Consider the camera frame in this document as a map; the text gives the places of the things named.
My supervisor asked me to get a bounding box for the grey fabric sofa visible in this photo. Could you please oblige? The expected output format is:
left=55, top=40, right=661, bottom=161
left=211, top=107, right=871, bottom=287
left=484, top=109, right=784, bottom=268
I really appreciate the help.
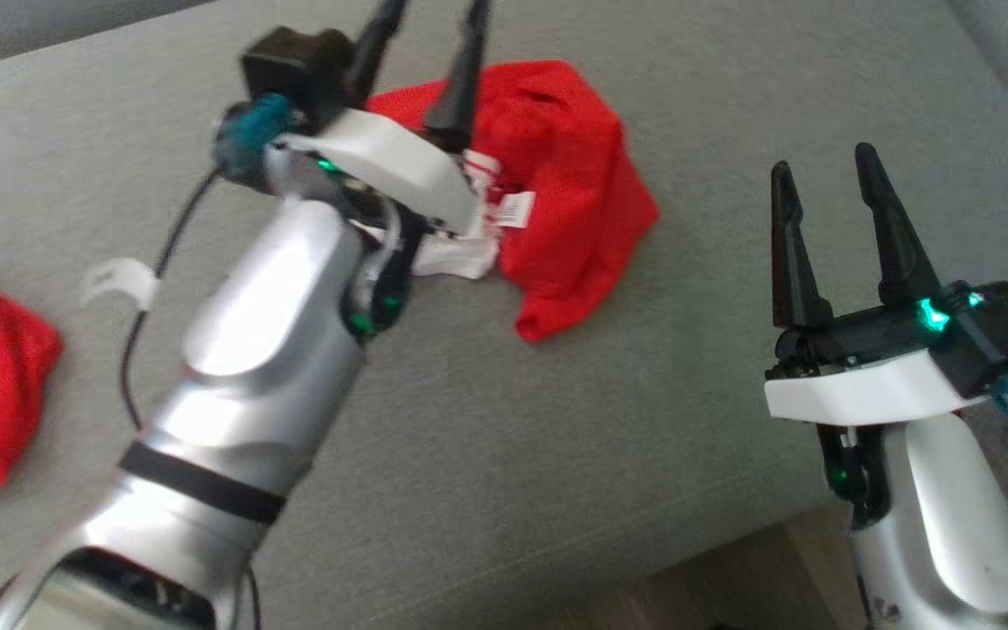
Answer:
left=0, top=0, right=1008, bottom=630

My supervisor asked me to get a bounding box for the red basketball jersey white trim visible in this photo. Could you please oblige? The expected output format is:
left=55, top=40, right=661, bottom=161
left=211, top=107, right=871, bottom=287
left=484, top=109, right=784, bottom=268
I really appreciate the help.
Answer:
left=362, top=59, right=662, bottom=345

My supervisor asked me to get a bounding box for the white left cable tag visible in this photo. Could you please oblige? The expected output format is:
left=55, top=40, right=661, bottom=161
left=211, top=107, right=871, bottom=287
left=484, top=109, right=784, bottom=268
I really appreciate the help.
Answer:
left=82, top=256, right=160, bottom=309

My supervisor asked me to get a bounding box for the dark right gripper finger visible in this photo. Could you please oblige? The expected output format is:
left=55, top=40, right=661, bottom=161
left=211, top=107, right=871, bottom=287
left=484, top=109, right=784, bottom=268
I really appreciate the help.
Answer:
left=768, top=161, right=837, bottom=332
left=853, top=142, right=943, bottom=309

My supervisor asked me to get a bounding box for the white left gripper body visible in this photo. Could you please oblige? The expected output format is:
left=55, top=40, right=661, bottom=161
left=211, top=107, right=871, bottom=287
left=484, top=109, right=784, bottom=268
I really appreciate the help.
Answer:
left=279, top=108, right=481, bottom=237

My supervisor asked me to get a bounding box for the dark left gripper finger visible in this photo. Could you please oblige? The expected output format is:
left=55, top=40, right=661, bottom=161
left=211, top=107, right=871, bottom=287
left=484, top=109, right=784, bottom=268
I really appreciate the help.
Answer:
left=422, top=0, right=493, bottom=155
left=345, top=0, right=410, bottom=110

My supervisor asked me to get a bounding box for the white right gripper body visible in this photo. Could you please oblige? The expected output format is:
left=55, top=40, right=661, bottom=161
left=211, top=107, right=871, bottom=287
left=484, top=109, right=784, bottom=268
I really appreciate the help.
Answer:
left=763, top=300, right=993, bottom=427

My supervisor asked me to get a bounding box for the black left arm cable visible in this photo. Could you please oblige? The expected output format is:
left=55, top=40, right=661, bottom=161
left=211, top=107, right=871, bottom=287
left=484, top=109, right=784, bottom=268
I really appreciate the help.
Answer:
left=119, top=93, right=297, bottom=431

